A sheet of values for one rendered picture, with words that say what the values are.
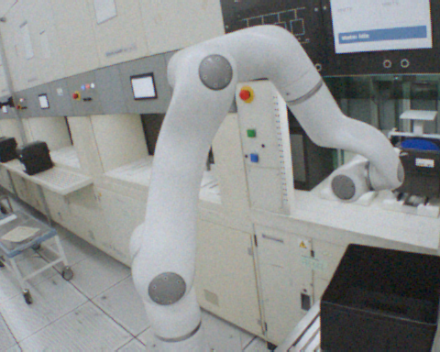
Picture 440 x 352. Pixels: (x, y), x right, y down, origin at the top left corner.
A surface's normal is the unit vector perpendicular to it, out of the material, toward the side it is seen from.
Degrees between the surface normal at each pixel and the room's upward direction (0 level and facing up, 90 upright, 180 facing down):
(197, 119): 123
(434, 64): 90
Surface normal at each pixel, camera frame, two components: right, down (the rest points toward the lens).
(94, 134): 0.72, 0.12
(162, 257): 0.25, -0.23
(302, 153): -0.68, 0.34
